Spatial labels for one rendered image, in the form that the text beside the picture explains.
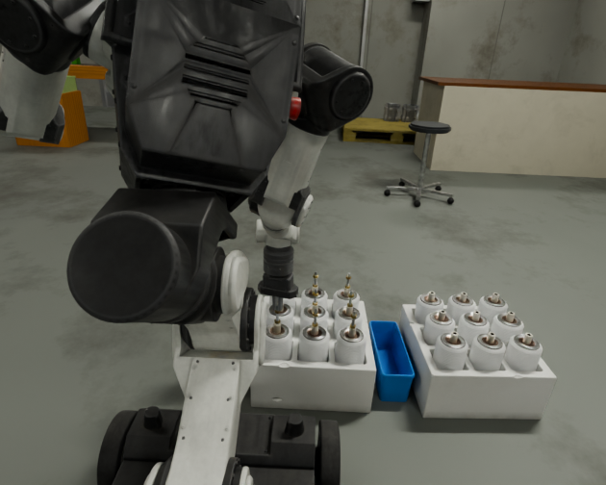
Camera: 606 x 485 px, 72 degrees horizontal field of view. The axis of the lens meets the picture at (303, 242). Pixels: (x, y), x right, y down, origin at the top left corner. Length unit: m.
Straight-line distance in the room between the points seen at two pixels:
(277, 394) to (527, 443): 0.78
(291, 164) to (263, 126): 0.27
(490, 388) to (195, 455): 0.94
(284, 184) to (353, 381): 0.75
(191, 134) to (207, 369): 0.56
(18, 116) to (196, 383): 0.59
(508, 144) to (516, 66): 3.10
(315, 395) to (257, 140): 1.01
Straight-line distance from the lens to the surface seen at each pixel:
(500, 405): 1.56
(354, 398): 1.43
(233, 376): 0.93
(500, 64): 7.48
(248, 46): 0.58
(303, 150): 0.81
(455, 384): 1.44
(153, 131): 0.54
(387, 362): 1.67
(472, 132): 4.45
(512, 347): 1.51
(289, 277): 1.22
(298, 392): 1.41
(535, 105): 4.63
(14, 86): 0.84
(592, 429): 1.73
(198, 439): 0.92
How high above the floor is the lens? 1.07
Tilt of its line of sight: 25 degrees down
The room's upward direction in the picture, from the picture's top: 3 degrees clockwise
